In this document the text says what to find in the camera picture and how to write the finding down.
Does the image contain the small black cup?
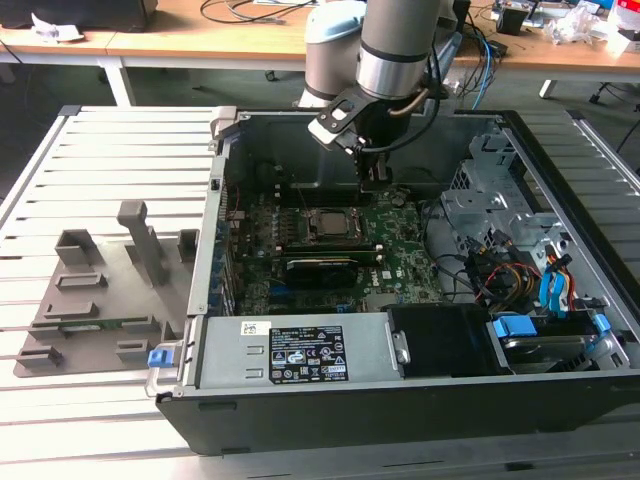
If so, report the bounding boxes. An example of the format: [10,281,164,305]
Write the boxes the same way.
[499,7,526,36]

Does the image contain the clear plastic bags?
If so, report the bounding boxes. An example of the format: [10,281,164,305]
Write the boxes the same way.
[544,7,601,47]

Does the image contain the black office chair base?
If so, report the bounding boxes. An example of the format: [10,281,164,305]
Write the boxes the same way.
[589,82,640,109]

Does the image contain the thin black looped wire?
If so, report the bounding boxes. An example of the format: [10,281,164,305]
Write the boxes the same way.
[399,166,444,201]

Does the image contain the loose green RAM stick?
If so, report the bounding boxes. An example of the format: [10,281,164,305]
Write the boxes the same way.
[29,318,151,332]

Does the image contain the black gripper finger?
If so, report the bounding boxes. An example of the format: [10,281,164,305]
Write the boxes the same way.
[356,151,395,195]

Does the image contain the wooden desk with white legs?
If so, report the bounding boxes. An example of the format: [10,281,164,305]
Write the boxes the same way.
[0,24,137,107]
[107,0,640,101]

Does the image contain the grey chipset heatsink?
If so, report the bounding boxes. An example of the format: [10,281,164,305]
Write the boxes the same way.
[366,293,401,312]

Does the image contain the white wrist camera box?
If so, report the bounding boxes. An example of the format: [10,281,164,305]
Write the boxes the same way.
[306,88,374,154]

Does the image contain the grey power supply unit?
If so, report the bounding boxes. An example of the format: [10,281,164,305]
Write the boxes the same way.
[192,312,406,391]

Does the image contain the white cardboard box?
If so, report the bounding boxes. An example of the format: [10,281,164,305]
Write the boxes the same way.
[607,0,640,56]

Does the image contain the crumpled white paper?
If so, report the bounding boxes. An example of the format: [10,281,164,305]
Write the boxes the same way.
[29,12,86,42]

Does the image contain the yellow red power wires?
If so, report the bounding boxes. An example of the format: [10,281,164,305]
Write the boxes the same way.
[479,262,544,302]

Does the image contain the black open PC case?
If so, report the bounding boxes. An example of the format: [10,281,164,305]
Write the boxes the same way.
[144,107,640,456]

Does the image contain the blue hanging cable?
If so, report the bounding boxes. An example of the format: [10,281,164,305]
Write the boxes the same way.
[467,27,504,109]

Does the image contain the metal socket cover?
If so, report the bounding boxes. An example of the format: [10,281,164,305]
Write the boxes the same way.
[305,207,365,246]

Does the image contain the green motherboard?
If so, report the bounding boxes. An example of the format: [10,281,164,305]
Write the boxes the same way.
[219,179,451,319]

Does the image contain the blue flat data wire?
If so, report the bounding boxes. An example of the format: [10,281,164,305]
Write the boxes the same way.
[539,252,576,321]

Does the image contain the RAM slot with white clips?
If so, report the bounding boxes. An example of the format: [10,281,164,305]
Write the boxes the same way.
[273,183,362,192]
[273,244,384,252]
[273,192,372,200]

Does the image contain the CPU socket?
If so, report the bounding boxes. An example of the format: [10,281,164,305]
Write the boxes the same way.
[303,207,365,246]

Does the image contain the hard disk with blue carrier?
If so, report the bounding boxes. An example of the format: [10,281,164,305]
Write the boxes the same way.
[492,312,614,376]

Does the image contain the silver CPU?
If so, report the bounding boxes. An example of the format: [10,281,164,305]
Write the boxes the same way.
[319,212,356,236]

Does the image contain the black computer tower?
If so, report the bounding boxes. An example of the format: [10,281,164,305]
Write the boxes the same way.
[439,0,472,57]

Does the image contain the grey parts rack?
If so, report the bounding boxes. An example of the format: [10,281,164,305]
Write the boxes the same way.
[12,199,201,379]

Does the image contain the silver metal drive cage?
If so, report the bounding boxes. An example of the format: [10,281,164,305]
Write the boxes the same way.
[439,127,576,306]

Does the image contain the black plastic bay cover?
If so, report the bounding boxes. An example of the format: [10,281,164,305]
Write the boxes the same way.
[387,302,514,379]

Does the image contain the black graphics card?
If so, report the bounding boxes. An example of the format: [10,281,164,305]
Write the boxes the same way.
[283,257,360,292]

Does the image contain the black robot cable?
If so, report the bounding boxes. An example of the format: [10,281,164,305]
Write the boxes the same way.
[388,84,434,120]
[357,29,454,151]

